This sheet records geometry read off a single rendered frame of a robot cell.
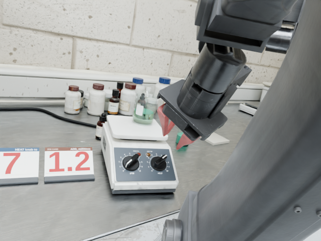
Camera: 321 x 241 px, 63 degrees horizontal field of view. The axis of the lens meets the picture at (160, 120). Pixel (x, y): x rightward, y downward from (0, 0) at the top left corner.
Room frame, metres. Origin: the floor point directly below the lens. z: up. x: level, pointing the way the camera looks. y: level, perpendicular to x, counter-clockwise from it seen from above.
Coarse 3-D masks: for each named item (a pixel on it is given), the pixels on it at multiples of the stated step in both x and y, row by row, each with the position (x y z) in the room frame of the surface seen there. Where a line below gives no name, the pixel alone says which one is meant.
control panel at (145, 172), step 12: (120, 156) 0.45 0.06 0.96; (144, 156) 0.47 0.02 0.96; (168, 156) 0.49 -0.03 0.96; (120, 168) 0.43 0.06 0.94; (144, 168) 0.44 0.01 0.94; (168, 168) 0.46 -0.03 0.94; (120, 180) 0.41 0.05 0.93; (132, 180) 0.41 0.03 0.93; (144, 180) 0.42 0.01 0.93; (156, 180) 0.43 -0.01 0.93; (168, 180) 0.44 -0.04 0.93
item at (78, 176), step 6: (48, 174) 0.42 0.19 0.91; (54, 174) 0.42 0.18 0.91; (60, 174) 0.43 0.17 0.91; (66, 174) 0.43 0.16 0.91; (72, 174) 0.43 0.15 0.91; (78, 174) 0.44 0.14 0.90; (84, 174) 0.44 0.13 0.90; (90, 174) 0.45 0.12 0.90; (48, 180) 0.40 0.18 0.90; (54, 180) 0.41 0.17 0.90; (60, 180) 0.41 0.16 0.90; (66, 180) 0.42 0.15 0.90; (72, 180) 0.42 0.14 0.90; (78, 180) 0.43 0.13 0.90
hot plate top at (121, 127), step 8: (112, 120) 0.55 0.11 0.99; (120, 120) 0.56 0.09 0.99; (128, 120) 0.57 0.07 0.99; (112, 128) 0.50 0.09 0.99; (120, 128) 0.51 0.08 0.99; (128, 128) 0.52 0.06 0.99; (136, 128) 0.53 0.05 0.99; (144, 128) 0.54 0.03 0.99; (152, 128) 0.55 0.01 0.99; (160, 128) 0.56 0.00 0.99; (120, 136) 0.48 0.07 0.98; (128, 136) 0.48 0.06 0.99; (136, 136) 0.49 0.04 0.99; (144, 136) 0.49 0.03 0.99; (152, 136) 0.50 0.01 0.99; (160, 136) 0.51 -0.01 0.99
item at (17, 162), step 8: (0, 152) 0.41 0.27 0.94; (8, 152) 0.42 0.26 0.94; (16, 152) 0.42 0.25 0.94; (24, 152) 0.43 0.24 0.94; (32, 152) 0.44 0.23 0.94; (0, 160) 0.40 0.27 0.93; (8, 160) 0.41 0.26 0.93; (16, 160) 0.41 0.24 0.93; (24, 160) 0.42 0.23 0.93; (32, 160) 0.42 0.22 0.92; (0, 168) 0.39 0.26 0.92; (8, 168) 0.40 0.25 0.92; (16, 168) 0.40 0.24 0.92; (24, 168) 0.41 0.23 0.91; (32, 168) 0.41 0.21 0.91
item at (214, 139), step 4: (212, 136) 0.80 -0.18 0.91; (216, 136) 0.81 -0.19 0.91; (220, 136) 0.82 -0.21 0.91; (208, 140) 0.76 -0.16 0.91; (212, 140) 0.77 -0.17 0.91; (216, 140) 0.77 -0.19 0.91; (220, 140) 0.78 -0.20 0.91; (224, 140) 0.79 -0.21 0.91; (228, 140) 0.79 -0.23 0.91; (212, 144) 0.75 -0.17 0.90; (216, 144) 0.75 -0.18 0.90
